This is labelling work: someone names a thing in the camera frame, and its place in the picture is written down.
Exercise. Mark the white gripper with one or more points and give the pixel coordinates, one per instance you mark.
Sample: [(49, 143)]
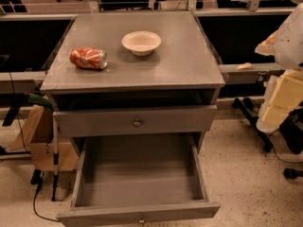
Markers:
[(291, 44)]

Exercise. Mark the grey drawer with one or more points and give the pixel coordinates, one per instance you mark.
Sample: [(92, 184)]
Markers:
[(131, 179), (135, 121)]

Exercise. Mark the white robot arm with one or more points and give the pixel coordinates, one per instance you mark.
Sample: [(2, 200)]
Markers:
[(288, 41)]

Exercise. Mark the grey wooden drawer cabinet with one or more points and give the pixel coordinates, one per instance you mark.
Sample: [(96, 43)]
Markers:
[(180, 72)]

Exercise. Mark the grey top drawer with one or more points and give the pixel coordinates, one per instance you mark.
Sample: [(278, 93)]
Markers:
[(135, 121)]

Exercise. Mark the black desk leg stand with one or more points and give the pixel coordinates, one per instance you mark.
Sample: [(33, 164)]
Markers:
[(247, 106)]

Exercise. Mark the small yellow foam scrap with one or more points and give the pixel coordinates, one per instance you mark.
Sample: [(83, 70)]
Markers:
[(244, 66)]

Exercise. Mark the white paper bowl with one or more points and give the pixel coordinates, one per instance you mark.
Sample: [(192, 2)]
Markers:
[(141, 43)]

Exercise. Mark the crushed orange soda can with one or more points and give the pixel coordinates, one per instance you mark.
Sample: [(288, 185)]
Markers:
[(88, 57)]

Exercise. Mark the silver black tripod leg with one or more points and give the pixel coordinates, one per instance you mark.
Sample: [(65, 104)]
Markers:
[(55, 159)]

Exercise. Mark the brown cardboard box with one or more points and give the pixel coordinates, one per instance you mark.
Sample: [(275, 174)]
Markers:
[(37, 134)]

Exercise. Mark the green handled tool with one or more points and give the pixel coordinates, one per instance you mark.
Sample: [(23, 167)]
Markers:
[(38, 100)]

